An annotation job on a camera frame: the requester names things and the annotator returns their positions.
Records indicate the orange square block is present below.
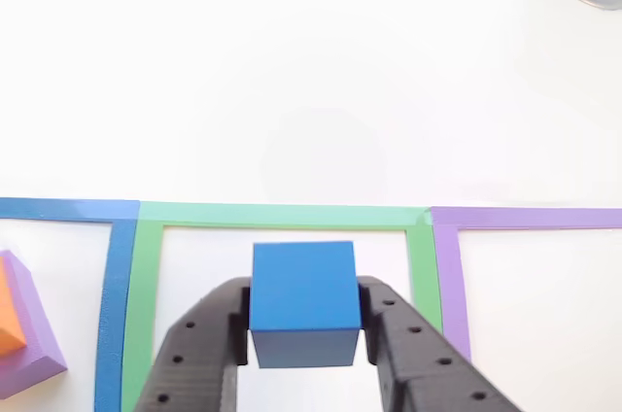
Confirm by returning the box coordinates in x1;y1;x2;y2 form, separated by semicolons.
0;256;28;360

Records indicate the purple square block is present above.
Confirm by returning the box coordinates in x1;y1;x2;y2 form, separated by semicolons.
0;249;69;402

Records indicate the blue square frame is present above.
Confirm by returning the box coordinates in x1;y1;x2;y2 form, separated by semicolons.
0;196;142;412

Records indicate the small blue cube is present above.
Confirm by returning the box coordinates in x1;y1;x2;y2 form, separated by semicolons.
248;240;363;370

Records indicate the green square frame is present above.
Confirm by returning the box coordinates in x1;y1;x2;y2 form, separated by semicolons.
121;199;444;412

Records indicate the purple square frame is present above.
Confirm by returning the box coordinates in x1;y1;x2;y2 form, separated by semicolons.
429;205;622;363

